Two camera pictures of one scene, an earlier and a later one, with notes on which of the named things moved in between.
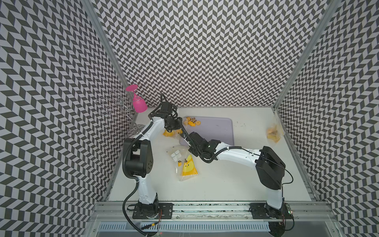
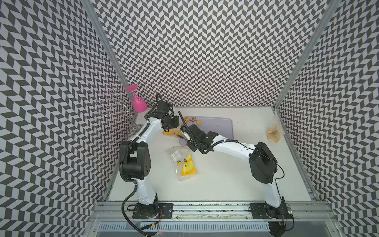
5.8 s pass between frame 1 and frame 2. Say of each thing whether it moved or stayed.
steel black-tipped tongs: stayed
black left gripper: stayed
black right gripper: moved
